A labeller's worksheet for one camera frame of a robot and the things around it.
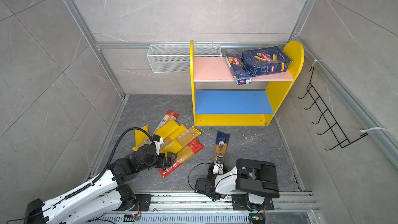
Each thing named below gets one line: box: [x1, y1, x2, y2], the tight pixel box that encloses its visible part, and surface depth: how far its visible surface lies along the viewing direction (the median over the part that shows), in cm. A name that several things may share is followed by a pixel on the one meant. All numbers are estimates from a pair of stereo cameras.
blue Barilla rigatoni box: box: [241, 45, 293, 78], surface depth 73 cm
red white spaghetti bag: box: [153, 109, 180, 134], surface depth 105 cm
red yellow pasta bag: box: [158, 137, 205, 178], surface depth 90 cm
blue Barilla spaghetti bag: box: [223, 48, 252, 85], surface depth 73 cm
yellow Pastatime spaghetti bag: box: [160, 126, 202, 154], surface depth 94 cm
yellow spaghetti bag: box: [132, 119, 188, 151], surface depth 97 cm
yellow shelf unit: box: [189, 39, 305, 126], surface depth 91 cm
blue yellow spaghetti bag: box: [213, 130, 231, 165], surface depth 92 cm
